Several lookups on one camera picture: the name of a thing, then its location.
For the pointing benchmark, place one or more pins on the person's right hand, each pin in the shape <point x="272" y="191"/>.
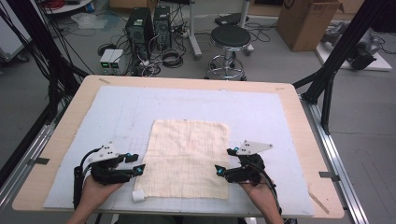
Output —
<point x="258" y="196"/>

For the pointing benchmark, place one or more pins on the white round table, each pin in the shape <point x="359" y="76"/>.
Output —
<point x="70" y="6"/>

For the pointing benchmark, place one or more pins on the person's left hand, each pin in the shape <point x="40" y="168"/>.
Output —
<point x="98" y="194"/>

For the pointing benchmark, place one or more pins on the aluminium rail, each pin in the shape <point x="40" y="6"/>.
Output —
<point x="28" y="155"/>
<point x="336" y="161"/>

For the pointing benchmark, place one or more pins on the person's dark trousers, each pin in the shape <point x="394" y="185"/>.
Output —
<point x="174" y="219"/>

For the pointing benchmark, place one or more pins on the slim black computer tower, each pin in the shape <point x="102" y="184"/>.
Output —
<point x="162" y="26"/>

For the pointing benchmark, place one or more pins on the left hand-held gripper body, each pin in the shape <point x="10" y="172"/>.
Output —
<point x="107" y="169"/>

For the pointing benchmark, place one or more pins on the black round stool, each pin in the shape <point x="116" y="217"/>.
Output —
<point x="230" y="36"/>

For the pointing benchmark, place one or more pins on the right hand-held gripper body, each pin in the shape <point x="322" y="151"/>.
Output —
<point x="246" y="169"/>

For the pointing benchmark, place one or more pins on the white base board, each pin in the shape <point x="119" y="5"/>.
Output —
<point x="381" y="63"/>

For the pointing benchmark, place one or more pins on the white panel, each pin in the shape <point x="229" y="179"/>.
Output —
<point x="11" y="40"/>

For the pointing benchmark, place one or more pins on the white power supply unit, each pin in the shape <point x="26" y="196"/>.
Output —
<point x="116" y="59"/>
<point x="106" y="59"/>

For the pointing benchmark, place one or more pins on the black machine part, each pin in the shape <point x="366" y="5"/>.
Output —
<point x="361" y="56"/>

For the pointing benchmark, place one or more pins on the white gridded mat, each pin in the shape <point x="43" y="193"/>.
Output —
<point x="186" y="102"/>

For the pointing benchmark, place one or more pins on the cream cloth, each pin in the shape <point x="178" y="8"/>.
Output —
<point x="185" y="158"/>

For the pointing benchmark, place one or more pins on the black flat case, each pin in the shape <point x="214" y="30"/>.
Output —
<point x="229" y="19"/>

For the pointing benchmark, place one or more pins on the clear plastic bag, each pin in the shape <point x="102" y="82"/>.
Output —
<point x="88" y="21"/>

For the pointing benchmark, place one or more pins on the black metal frame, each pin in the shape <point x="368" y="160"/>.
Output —
<point x="339" y="53"/>
<point x="40" y="40"/>

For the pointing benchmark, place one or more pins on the large black computer tower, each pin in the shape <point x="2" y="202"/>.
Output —
<point x="138" y="31"/>

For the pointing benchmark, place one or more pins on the brown cardboard box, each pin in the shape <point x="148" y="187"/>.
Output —
<point x="306" y="25"/>

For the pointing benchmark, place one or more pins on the grey metal clip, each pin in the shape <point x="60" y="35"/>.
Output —
<point x="328" y="175"/>
<point x="39" y="160"/>

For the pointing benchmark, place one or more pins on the white metal stand leg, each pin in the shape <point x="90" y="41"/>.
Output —
<point x="193" y="31"/>
<point x="245" y="12"/>

